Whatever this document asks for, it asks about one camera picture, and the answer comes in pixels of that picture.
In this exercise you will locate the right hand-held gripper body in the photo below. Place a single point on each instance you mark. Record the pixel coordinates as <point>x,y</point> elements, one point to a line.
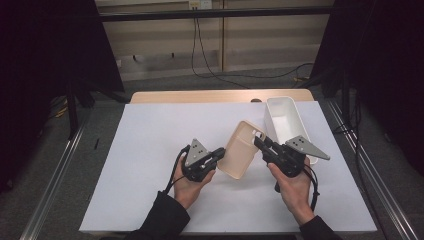
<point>286,160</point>

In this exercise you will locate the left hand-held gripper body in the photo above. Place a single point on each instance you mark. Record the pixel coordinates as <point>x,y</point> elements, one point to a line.
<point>196,156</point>

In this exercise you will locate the beige phone case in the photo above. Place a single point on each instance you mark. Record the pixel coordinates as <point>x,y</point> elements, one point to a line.
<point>238,150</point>

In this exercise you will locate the white plastic storage bin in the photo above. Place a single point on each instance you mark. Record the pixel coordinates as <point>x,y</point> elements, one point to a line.
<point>283,120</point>

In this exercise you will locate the person's right hand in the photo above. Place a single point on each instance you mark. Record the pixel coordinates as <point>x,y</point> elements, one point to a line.
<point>296,193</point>

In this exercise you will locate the person's left hand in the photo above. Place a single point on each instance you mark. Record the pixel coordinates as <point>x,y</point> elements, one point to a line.
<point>186,190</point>

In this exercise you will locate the dark round table grommet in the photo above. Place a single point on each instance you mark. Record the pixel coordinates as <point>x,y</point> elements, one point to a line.
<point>256,100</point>

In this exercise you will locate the white table cover sheet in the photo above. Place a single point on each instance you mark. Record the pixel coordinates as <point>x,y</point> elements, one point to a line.
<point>150,133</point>

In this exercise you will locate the wooden table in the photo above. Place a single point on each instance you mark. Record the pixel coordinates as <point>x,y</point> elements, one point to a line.
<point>200,96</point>

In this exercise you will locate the small black floor item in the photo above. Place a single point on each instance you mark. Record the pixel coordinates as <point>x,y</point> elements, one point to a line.
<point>96,143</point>

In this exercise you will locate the black stand leg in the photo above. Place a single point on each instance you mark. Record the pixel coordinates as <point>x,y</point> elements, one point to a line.
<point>72,113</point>

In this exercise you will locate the black curtain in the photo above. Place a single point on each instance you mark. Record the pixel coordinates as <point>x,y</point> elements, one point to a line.
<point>383,66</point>
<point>40,66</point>

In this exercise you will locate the metal floor rail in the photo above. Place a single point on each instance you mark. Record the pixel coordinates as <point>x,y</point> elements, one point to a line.
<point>50,193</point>
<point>401,221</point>

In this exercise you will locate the black horizontal frame bar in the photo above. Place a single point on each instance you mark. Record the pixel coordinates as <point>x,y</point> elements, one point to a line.
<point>216,14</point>

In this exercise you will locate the white wall socket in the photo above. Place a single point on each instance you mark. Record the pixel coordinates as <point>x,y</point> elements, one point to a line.
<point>200,4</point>

